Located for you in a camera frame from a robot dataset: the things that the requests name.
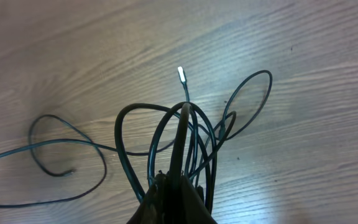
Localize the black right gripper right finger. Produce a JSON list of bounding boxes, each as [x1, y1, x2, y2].
[[180, 176, 217, 224]]

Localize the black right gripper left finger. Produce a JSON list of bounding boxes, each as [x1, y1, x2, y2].
[[127, 174, 168, 224]]

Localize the thin black cable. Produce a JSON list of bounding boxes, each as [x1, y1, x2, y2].
[[0, 114, 177, 208]]

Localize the black usb cable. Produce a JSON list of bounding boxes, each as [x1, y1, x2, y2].
[[114, 102, 237, 203]]

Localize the black cable white plug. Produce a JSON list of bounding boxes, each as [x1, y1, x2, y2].
[[146, 66, 217, 215]]

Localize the black cable small plug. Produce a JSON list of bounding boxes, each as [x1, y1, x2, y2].
[[190, 70, 273, 188]]

